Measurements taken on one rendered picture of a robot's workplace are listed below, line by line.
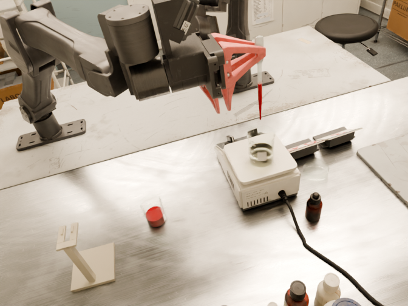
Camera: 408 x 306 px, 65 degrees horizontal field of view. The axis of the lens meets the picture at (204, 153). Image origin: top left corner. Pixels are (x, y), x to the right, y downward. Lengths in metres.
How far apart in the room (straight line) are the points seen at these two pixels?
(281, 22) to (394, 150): 2.66
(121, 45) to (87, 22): 3.13
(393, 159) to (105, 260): 0.64
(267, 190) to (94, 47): 0.40
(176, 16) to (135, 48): 0.07
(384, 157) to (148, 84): 0.56
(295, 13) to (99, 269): 3.07
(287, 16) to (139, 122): 2.59
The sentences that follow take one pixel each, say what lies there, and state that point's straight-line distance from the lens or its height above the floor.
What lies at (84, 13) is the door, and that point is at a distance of 3.55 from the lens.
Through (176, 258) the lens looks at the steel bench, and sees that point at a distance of 0.65.
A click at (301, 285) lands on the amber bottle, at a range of 0.51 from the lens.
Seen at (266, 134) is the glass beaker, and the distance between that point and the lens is 0.64.
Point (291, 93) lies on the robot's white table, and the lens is 1.01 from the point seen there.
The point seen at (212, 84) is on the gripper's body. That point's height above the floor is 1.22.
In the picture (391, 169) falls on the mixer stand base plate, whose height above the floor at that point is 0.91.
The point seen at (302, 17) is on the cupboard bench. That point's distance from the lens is 3.48.
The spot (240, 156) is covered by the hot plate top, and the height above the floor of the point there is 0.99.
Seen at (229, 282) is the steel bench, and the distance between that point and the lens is 0.61.
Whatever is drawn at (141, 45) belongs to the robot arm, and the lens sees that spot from 0.44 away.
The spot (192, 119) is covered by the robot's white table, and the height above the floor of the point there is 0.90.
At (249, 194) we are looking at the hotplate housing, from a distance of 0.64.
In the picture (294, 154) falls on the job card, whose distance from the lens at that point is 0.77.
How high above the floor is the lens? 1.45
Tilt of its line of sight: 42 degrees down
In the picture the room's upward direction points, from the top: 10 degrees counter-clockwise
